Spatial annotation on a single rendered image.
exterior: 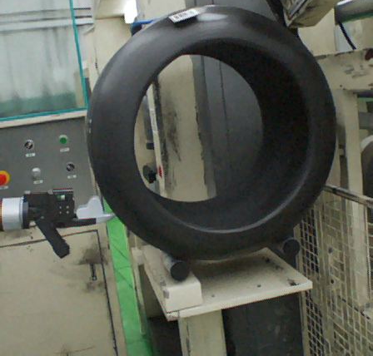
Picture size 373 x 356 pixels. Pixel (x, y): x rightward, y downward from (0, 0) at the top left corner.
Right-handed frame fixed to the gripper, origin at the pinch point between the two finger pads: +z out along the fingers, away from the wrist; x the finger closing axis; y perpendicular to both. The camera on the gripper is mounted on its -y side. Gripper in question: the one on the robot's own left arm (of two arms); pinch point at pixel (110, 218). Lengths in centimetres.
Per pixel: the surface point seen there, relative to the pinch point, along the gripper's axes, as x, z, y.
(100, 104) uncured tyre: -9.2, -2.3, 27.3
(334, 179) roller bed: 20, 70, 3
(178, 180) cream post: 26.8, 22.6, 3.9
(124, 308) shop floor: 174, 20, -101
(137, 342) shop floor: 129, 22, -101
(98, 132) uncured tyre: -9.7, -2.8, 21.3
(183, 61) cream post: 27, 24, 39
